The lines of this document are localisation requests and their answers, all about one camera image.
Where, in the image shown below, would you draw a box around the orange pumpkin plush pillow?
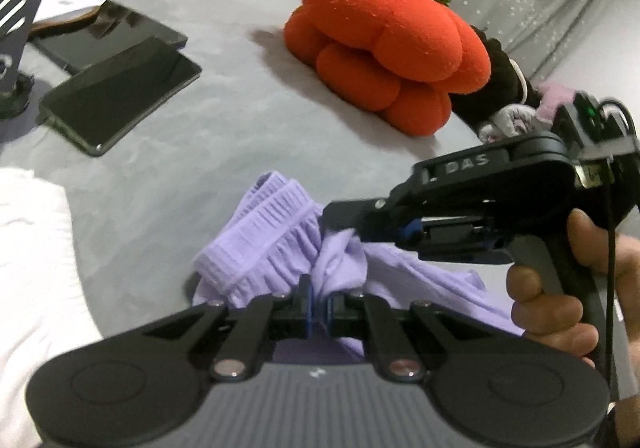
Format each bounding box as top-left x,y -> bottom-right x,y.
283,0 -> 492,137

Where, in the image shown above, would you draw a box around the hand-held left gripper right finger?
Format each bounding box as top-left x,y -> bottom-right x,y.
323,291 -> 502,382

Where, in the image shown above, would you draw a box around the person's right hand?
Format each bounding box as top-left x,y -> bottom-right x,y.
506,207 -> 640,367

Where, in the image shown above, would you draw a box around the black tablet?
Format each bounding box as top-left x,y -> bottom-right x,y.
30,0 -> 189,75
37,36 -> 203,158

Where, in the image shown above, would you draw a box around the purple pants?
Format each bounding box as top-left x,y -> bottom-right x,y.
192,171 -> 526,365

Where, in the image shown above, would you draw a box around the black plush blanket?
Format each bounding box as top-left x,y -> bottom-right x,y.
450,26 -> 544,129

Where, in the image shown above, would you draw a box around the brown wooden board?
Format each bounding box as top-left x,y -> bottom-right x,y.
27,3 -> 109,37

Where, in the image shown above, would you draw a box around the white garment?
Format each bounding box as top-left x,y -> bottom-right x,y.
0,167 -> 109,448

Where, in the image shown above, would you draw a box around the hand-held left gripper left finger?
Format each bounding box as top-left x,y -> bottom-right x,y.
136,273 -> 316,382

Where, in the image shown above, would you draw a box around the folded grey pink quilt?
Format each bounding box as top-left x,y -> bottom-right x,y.
477,103 -> 556,144

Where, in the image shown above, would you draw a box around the dark metal phone stand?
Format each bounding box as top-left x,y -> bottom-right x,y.
0,0 -> 47,119

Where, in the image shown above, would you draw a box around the pink pillow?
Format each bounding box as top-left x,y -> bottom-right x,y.
535,81 -> 582,122

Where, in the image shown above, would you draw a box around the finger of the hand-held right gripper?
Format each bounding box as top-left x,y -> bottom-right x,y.
322,195 -> 407,243

